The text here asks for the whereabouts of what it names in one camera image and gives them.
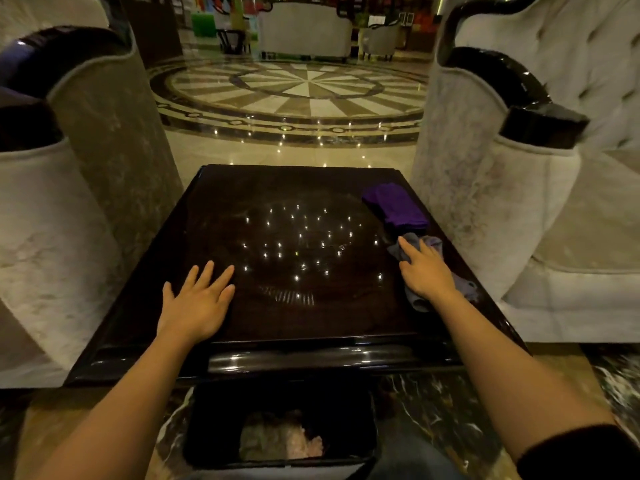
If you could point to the person's left hand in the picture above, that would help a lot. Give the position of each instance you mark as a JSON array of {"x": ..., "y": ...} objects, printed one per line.
[{"x": 195, "y": 312}]

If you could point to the person's right hand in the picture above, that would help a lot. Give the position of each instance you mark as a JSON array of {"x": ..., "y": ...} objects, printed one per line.
[{"x": 430, "y": 277}]

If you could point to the gray cloth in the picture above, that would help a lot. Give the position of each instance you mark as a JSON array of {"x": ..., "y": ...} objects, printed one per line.
[{"x": 467, "y": 289}]

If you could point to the purple cloth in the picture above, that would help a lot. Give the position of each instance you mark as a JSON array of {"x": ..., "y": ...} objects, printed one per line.
[{"x": 397, "y": 207}]

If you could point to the person's right forearm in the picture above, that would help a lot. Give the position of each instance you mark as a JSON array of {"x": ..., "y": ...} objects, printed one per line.
[{"x": 515, "y": 374}]

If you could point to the person's left forearm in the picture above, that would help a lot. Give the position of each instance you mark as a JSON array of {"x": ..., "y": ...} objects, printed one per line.
[{"x": 115, "y": 419}]

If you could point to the beige velvet sofa, black trim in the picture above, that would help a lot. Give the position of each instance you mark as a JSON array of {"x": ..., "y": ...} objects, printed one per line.
[
  {"x": 100, "y": 159},
  {"x": 500, "y": 194}
]

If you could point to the crumpled waste paper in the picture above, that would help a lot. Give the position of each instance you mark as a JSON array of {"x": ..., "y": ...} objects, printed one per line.
[{"x": 275, "y": 439}]

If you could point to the black and white trash bin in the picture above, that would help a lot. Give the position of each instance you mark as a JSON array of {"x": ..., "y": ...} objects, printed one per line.
[{"x": 340, "y": 414}]

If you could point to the blue jeans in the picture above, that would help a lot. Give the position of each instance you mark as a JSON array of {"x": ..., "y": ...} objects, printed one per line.
[{"x": 415, "y": 462}]

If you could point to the black sleeve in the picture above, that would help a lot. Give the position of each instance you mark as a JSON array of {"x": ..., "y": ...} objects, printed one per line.
[{"x": 585, "y": 457}]

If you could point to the small white lobby armchair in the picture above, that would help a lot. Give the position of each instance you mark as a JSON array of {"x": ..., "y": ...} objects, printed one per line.
[{"x": 380, "y": 42}]

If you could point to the black lobby side table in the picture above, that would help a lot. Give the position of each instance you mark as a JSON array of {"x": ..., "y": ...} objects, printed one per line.
[{"x": 231, "y": 40}]

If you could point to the white tufted lobby sofa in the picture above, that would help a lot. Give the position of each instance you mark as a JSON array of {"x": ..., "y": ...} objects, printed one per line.
[{"x": 305, "y": 29}]

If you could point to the green box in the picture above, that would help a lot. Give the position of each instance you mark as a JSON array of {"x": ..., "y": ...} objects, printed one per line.
[{"x": 204, "y": 25}]

